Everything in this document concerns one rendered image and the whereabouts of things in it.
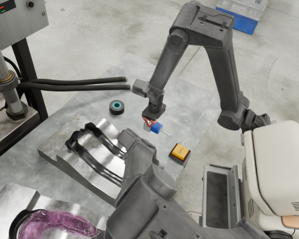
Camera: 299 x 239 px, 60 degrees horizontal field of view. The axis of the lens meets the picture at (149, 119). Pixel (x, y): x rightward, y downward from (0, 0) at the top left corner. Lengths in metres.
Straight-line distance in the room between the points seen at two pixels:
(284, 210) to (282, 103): 2.43
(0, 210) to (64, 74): 1.97
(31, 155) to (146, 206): 1.01
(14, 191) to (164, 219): 0.83
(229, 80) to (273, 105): 2.32
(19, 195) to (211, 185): 0.69
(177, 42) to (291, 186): 0.41
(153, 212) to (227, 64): 0.45
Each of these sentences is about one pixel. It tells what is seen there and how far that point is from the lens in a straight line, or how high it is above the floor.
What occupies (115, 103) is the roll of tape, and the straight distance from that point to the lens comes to 1.39.
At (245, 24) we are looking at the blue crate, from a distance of 3.97.
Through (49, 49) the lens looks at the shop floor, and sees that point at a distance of 3.21.
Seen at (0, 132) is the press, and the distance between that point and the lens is 1.43.
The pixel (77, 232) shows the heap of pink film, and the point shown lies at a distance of 1.01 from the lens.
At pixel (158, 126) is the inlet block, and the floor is 0.95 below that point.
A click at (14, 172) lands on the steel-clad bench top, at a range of 1.27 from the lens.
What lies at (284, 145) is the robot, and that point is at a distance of 0.72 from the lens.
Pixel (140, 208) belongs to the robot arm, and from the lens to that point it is 0.33.
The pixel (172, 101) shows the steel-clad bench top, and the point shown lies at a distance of 1.49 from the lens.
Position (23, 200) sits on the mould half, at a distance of 1.08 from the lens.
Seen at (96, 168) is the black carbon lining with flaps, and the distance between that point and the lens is 1.11.
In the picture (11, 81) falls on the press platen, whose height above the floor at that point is 1.04.
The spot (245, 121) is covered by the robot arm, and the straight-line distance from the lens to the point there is 0.89.
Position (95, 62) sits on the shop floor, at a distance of 2.97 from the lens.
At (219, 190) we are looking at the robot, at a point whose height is 1.04.
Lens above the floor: 1.86
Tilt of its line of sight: 50 degrees down
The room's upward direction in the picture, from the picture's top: 10 degrees clockwise
